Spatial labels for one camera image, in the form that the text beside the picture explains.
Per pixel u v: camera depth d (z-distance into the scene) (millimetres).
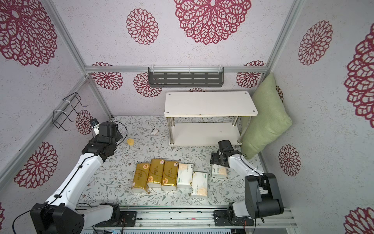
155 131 1095
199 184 800
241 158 586
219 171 852
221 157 669
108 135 584
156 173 827
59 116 727
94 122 637
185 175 839
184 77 955
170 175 815
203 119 1206
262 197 428
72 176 449
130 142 1029
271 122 734
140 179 811
